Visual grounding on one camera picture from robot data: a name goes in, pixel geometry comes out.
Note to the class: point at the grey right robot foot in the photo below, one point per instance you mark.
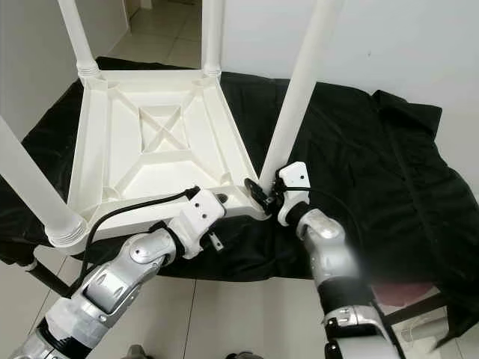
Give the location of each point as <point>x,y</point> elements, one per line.
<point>245,355</point>

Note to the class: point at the white tapered plastic table leg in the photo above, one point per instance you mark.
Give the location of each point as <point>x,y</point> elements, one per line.
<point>76,37</point>
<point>212,37</point>
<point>37,187</point>
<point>299,82</point>

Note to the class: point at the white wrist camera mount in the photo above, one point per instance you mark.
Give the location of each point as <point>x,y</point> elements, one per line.
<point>202,213</point>
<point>296,176</point>

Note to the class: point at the black metal rod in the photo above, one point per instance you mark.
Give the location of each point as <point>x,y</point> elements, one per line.
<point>415,310</point>
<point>49,277</point>

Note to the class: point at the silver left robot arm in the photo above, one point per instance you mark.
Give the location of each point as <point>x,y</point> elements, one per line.
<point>108,288</point>

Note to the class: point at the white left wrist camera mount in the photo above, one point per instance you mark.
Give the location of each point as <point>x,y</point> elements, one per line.
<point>202,213</point>

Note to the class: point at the grey robot foot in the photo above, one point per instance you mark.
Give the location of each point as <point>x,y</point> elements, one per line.
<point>245,355</point>
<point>139,353</point>

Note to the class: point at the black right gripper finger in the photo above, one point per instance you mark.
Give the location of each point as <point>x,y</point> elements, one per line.
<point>254,193</point>

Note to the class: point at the black cloth table cover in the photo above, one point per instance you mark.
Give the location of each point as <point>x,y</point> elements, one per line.
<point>397,164</point>

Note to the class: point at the white round stand base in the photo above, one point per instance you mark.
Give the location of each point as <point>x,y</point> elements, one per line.
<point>445,342</point>

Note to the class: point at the white door frame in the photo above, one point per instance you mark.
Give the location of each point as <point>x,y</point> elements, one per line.
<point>138,6</point>

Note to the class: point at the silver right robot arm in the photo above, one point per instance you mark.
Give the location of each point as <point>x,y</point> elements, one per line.
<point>329,250</point>

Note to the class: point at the grey left robot foot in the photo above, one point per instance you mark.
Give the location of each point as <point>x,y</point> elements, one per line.
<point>139,353</point>

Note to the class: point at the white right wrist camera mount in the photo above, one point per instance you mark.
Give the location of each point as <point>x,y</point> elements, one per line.
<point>296,176</point>

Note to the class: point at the white plastic children table top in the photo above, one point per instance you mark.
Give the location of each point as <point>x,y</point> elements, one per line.
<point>157,172</point>

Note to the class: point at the pink cloth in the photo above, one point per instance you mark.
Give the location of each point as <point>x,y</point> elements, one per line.
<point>404,292</point>

